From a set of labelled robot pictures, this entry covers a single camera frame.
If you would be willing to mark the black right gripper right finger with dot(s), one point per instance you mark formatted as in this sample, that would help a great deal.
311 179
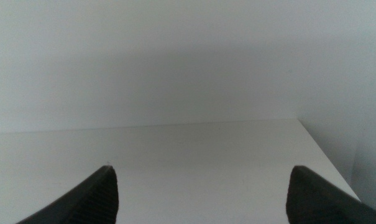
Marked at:
315 205

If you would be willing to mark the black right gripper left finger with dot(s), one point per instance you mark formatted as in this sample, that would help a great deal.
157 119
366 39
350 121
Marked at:
94 202

